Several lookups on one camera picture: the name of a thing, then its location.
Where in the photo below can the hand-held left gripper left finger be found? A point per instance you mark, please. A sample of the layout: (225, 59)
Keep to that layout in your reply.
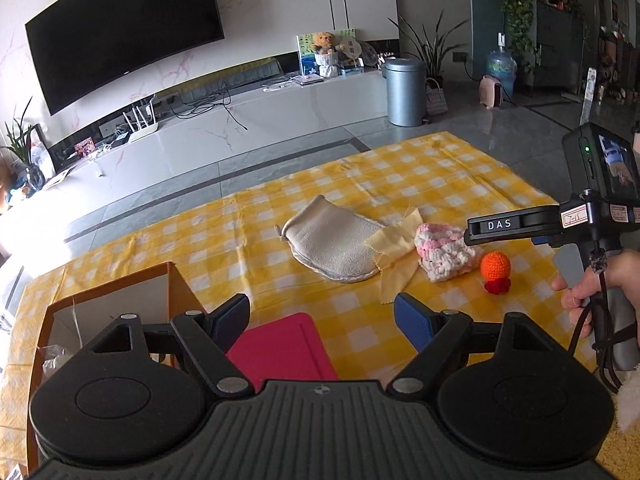
(230, 317)

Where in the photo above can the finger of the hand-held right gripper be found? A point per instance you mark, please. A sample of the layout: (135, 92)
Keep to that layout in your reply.
(471, 239)

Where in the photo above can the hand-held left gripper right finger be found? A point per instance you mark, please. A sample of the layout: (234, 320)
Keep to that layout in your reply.
(412, 320)

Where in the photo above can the pink and white crochet hat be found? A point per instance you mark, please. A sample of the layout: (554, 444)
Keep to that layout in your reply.
(442, 252)

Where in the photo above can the cardboard box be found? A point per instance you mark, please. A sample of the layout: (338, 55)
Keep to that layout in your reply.
(175, 290)

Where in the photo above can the clear plastic bag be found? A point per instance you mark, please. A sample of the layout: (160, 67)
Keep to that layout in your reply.
(52, 360)

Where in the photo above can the person's right forearm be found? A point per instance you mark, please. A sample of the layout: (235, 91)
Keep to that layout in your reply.
(629, 400)

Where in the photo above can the person's right hand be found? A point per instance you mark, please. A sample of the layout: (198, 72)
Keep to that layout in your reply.
(620, 280)

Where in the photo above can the orange crochet ball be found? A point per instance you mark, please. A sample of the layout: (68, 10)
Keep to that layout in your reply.
(495, 267)

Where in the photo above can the red mat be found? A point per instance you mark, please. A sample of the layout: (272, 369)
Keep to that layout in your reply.
(285, 350)

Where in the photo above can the pale yellow cloth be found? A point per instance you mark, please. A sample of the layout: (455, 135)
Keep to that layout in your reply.
(395, 240)

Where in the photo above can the yellow checkered blanket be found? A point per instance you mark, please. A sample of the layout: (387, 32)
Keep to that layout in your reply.
(250, 240)

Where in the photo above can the white standing sign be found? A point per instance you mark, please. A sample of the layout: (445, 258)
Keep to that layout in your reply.
(591, 87)

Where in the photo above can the beige bath mitt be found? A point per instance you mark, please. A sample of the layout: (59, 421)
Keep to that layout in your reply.
(330, 240)

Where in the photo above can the pink space heater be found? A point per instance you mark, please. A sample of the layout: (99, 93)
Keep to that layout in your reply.
(491, 91)

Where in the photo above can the dark grey cabinet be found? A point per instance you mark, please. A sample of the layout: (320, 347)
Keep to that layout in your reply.
(555, 45)

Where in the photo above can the blue water jug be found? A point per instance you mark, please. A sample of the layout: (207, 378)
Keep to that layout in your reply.
(501, 67)

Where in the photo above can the woven basket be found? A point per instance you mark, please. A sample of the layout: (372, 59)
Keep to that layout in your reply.
(436, 100)

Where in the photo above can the silver trash can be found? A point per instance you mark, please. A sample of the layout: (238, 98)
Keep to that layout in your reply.
(405, 95)

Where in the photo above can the potted long-leaf plant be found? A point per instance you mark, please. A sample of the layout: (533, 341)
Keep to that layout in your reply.
(430, 55)

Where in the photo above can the white router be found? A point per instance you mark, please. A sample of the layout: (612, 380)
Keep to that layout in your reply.
(142, 135)

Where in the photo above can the white low tv cabinet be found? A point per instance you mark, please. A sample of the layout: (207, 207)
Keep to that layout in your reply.
(275, 115)

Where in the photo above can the round paper fan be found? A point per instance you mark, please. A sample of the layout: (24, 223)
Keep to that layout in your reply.
(350, 50)

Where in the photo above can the small pink floral box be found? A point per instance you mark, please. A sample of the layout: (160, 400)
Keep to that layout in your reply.
(84, 147)

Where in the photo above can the white flat book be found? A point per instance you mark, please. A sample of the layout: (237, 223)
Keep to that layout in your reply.
(307, 80)

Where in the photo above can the teddy bear bouquet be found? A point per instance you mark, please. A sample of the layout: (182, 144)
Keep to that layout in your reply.
(325, 42)

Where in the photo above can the green picture board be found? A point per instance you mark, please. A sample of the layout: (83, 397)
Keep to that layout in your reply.
(305, 55)

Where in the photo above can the potted plant in glass vase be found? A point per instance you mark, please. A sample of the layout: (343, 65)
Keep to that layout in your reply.
(20, 145)

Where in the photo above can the black picture frame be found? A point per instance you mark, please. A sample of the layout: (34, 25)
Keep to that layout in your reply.
(56, 157)

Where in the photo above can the black wall television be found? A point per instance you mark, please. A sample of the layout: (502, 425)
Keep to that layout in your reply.
(125, 30)

